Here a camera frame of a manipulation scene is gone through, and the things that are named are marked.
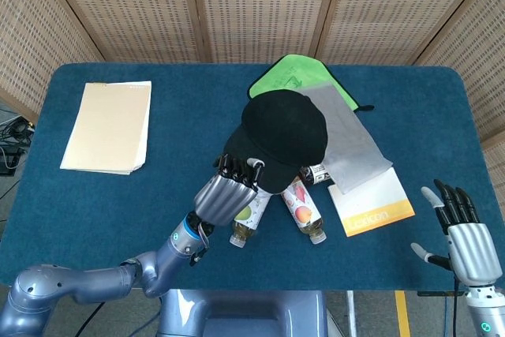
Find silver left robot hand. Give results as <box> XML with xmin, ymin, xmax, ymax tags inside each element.
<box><xmin>193</xmin><ymin>153</ymin><xmax>264</xmax><ymax>227</ymax></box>

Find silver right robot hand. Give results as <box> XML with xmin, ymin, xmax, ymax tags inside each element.
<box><xmin>410</xmin><ymin>178</ymin><xmax>496</xmax><ymax>286</ymax></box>

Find black cap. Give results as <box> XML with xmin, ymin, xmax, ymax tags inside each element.
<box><xmin>222</xmin><ymin>90</ymin><xmax>329</xmax><ymax>193</ymax></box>

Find dark small bottle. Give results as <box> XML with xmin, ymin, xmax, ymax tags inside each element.
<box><xmin>299</xmin><ymin>163</ymin><xmax>336</xmax><ymax>187</ymax></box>

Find tea bottle green apple label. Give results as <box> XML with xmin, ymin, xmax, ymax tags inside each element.
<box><xmin>229</xmin><ymin>190</ymin><xmax>272</xmax><ymax>249</ymax></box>

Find tea bottle peach label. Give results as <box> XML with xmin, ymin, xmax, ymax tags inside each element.
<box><xmin>280</xmin><ymin>178</ymin><xmax>328</xmax><ymax>245</ymax></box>

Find white yellow Lexicon notebook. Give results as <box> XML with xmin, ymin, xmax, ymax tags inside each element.
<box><xmin>327</xmin><ymin>167</ymin><xmax>417</xmax><ymax>238</ymax></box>

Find blue-grey robot torso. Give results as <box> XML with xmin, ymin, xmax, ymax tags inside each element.
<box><xmin>157</xmin><ymin>289</ymin><xmax>328</xmax><ymax>337</ymax></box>

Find white table leg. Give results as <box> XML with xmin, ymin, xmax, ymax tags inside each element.
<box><xmin>346</xmin><ymin>290</ymin><xmax>357</xmax><ymax>337</ymax></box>

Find green microfiber cloth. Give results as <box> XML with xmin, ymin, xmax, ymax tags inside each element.
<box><xmin>247</xmin><ymin>54</ymin><xmax>375</xmax><ymax>112</ymax></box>

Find beige paper folder stack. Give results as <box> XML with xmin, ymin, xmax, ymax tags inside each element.
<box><xmin>59</xmin><ymin>81</ymin><xmax>153</xmax><ymax>176</ymax></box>

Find translucent grey zip bag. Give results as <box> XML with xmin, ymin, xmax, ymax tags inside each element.
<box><xmin>301</xmin><ymin>83</ymin><xmax>395</xmax><ymax>196</ymax></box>

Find woven folding screen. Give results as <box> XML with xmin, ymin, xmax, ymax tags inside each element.
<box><xmin>0</xmin><ymin>0</ymin><xmax>505</xmax><ymax>196</ymax></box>

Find black floor cables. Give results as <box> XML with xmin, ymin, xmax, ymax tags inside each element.
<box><xmin>0</xmin><ymin>114</ymin><xmax>36</xmax><ymax>176</ymax></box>

